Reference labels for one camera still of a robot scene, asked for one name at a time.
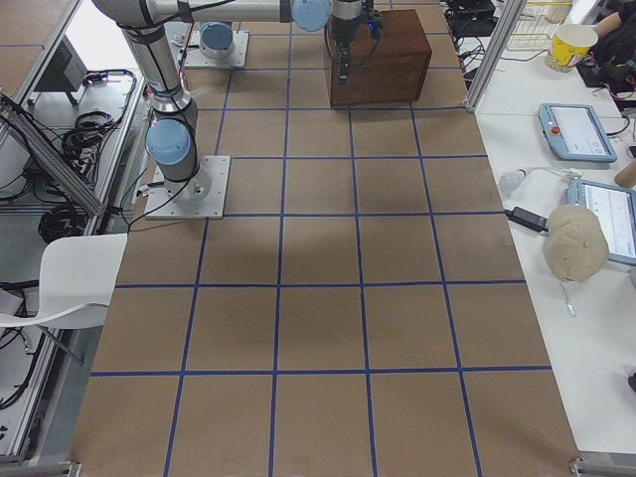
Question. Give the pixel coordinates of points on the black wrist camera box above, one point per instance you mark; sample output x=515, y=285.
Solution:
x=374, y=21

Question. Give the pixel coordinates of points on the yellow wire basket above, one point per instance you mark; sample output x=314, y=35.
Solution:
x=537, y=25

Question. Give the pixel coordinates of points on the aluminium frame post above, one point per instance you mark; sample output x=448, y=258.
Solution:
x=504, y=29

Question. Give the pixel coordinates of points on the white plastic chair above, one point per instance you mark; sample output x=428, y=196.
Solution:
x=77, y=279

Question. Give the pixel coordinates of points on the lower blue teach pendant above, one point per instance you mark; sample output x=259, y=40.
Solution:
x=614, y=207

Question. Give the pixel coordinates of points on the grey control box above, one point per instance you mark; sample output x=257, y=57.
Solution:
x=65, y=72

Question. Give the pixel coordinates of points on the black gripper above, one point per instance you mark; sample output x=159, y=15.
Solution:
x=342, y=31

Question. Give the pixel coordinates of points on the yellow paper popcorn cup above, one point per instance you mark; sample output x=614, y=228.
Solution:
x=570, y=44

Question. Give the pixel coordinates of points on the upper blue teach pendant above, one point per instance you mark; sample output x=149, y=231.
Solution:
x=574, y=133

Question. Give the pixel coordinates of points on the dark brown wooden cabinet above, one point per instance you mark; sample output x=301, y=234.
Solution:
x=390, y=69

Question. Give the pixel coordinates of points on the white light bulb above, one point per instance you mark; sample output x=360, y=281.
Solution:
x=511, y=181

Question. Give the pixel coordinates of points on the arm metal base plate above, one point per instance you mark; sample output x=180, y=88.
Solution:
x=203, y=197
x=199, y=56

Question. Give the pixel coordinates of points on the beige baseball cap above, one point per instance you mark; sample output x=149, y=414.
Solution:
x=576, y=247

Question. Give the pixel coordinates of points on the cardboard tube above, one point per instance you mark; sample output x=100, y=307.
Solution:
x=626, y=178

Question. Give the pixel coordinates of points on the blue teach pendant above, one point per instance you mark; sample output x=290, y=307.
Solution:
x=614, y=207
x=574, y=133

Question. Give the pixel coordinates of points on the black power adapter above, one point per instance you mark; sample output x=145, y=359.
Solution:
x=527, y=219

